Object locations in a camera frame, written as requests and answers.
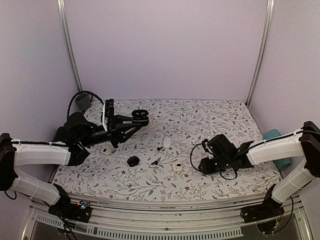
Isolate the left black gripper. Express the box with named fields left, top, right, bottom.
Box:
left=80, top=114, right=142, bottom=148

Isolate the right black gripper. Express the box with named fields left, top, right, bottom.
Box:
left=198, top=156, right=231, bottom=175

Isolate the black charging case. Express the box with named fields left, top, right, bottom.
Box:
left=131, top=109, right=150, bottom=127

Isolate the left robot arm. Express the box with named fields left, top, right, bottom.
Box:
left=0, top=110, right=149, bottom=217

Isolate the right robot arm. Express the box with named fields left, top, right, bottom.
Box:
left=197, top=121, right=320, bottom=218

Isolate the white open earbud case left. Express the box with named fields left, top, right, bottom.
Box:
left=100, top=148, right=111, bottom=156

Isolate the white open earbud case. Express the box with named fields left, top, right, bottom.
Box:
left=100, top=148, right=111, bottom=156
left=172, top=161, right=183, bottom=173

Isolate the black open case left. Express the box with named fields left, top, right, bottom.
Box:
left=127, top=156, right=140, bottom=167

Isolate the white open earbud case centre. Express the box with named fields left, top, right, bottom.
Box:
left=172, top=161, right=183, bottom=173

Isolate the white closed earbud case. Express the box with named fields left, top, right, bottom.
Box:
left=162, top=137, right=172, bottom=149

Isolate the white spiral ceramic plate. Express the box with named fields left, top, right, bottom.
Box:
left=136, top=117, right=156, bottom=135

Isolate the black earbud centre lower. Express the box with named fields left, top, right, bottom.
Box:
left=151, top=160, right=159, bottom=165

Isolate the floral patterned table mat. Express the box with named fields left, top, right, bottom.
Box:
left=53, top=100, right=281, bottom=202

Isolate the grey mug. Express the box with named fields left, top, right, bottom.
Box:
left=75, top=93, right=93, bottom=111

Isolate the teal cylinder cup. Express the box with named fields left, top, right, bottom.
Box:
left=263, top=128, right=292, bottom=172

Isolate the aluminium front rail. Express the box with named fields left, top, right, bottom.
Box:
left=22, top=194, right=314, bottom=240

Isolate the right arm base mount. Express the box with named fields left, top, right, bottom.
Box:
left=240, top=199, right=285, bottom=223

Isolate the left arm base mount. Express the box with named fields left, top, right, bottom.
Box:
left=48, top=200, right=93, bottom=223

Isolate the right aluminium frame post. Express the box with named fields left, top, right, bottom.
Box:
left=245, top=0, right=275, bottom=109

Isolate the aluminium frame post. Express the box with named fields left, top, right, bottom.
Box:
left=56, top=0, right=83, bottom=92
left=245, top=0, right=275, bottom=109

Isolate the left aluminium frame post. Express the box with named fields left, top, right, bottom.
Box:
left=56, top=0, right=83, bottom=92

